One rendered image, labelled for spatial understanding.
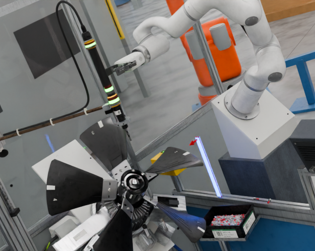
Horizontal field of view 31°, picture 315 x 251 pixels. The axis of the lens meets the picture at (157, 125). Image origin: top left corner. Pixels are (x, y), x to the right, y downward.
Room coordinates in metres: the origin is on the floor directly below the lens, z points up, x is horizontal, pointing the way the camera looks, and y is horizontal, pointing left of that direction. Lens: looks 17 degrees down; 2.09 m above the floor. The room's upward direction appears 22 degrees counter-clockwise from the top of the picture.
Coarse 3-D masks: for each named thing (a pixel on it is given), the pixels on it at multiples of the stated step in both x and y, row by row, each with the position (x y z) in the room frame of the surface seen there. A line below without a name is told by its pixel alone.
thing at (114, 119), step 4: (104, 104) 2.29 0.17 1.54; (108, 104) 2.26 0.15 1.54; (104, 108) 2.26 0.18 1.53; (108, 108) 2.26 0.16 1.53; (108, 112) 2.25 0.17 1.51; (112, 112) 2.26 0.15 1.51; (112, 116) 2.26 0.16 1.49; (112, 120) 2.26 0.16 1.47; (116, 120) 2.26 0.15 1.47; (124, 120) 2.25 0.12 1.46; (128, 120) 2.24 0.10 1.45; (116, 124) 2.24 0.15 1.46; (120, 124) 2.23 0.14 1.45; (124, 124) 2.23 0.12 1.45
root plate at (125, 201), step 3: (123, 198) 2.13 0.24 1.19; (123, 201) 2.12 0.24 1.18; (126, 201) 2.14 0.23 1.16; (123, 204) 2.11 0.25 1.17; (126, 204) 2.13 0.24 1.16; (129, 204) 2.15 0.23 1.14; (123, 207) 2.11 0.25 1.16; (126, 207) 2.13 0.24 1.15; (132, 207) 2.17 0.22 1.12; (123, 210) 2.10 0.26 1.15; (126, 210) 2.12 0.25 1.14; (129, 210) 2.14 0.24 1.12; (132, 210) 2.16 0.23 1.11; (126, 213) 2.11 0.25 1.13; (129, 213) 2.13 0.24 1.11; (132, 213) 2.15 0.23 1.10; (129, 216) 2.13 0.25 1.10
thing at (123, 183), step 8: (128, 176) 2.18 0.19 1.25; (136, 176) 2.19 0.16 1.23; (144, 176) 2.19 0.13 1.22; (120, 184) 2.15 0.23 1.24; (128, 184) 2.15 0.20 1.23; (136, 184) 2.16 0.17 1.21; (144, 184) 2.17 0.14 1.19; (120, 192) 2.16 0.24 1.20; (128, 192) 2.12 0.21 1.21; (136, 192) 2.12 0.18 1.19; (144, 192) 2.14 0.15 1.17; (120, 200) 2.20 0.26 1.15; (128, 200) 2.15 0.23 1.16; (136, 200) 2.16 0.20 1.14; (136, 208) 2.19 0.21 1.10
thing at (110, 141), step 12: (108, 120) 2.43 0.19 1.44; (84, 132) 2.43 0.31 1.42; (96, 132) 2.41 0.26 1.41; (108, 132) 2.38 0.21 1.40; (120, 132) 2.36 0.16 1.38; (96, 144) 2.38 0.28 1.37; (108, 144) 2.35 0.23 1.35; (120, 144) 2.33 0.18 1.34; (108, 156) 2.33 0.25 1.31; (120, 156) 2.29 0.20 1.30; (108, 168) 2.30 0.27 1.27
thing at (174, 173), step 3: (159, 153) 2.78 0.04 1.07; (156, 156) 2.75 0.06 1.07; (159, 156) 2.74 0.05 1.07; (153, 159) 2.73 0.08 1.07; (156, 159) 2.71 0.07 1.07; (153, 162) 2.73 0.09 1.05; (183, 168) 2.66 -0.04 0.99; (171, 171) 2.64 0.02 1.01; (174, 171) 2.62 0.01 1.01; (177, 171) 2.63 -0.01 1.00; (180, 171) 2.64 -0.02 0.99; (162, 174) 2.71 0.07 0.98; (165, 174) 2.69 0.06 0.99; (168, 174) 2.67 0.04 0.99; (171, 174) 2.65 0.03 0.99; (174, 174) 2.63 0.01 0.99; (177, 174) 2.63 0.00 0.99
